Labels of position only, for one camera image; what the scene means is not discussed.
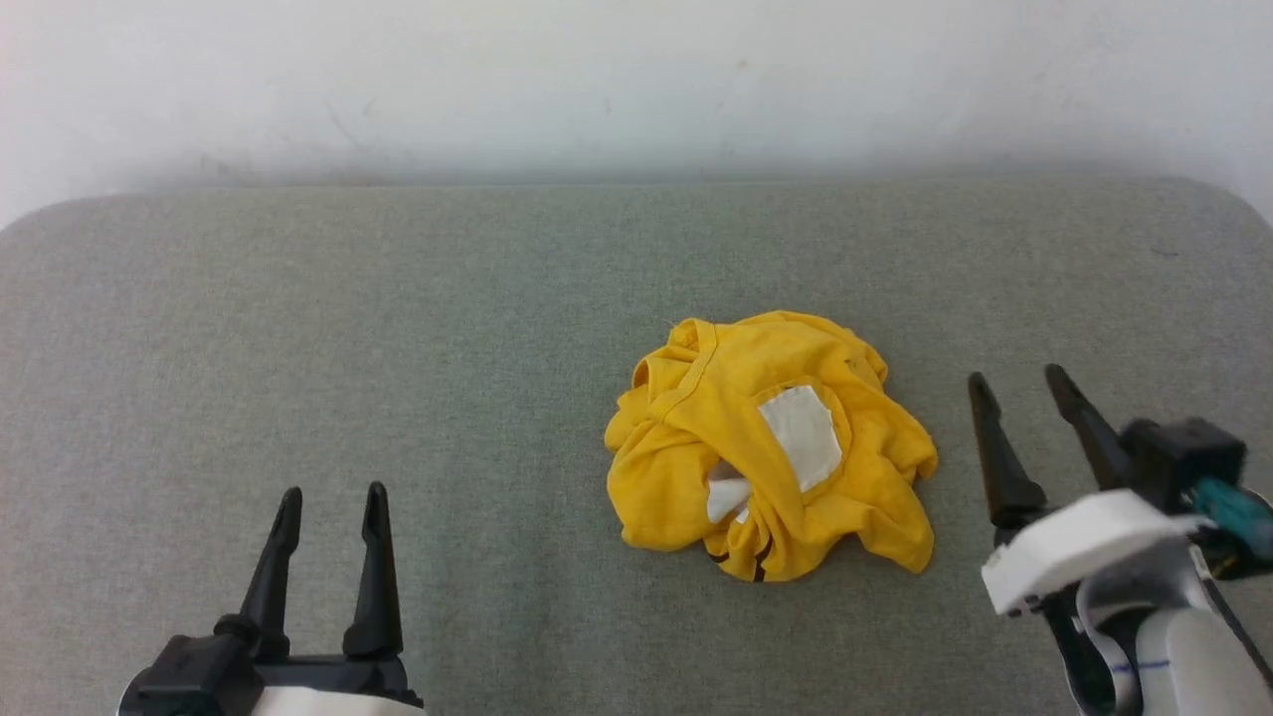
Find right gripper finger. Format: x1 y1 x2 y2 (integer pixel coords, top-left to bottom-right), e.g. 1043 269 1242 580
1043 363 1137 492
968 372 1048 533

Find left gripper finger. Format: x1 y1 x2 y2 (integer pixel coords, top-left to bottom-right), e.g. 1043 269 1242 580
342 481 406 661
214 486 303 661

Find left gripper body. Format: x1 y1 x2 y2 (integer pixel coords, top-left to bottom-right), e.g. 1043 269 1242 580
117 634 427 716

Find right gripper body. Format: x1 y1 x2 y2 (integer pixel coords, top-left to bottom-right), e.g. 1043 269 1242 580
980 489 1216 715

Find yellow printed t-shirt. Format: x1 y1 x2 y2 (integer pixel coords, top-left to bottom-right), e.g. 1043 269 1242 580
604 310 939 584

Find grey fabric sofa cushion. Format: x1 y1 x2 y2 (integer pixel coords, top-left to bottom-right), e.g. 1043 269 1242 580
0 177 1273 716

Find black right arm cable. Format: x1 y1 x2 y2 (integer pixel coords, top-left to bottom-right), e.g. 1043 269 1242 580
1198 557 1273 692

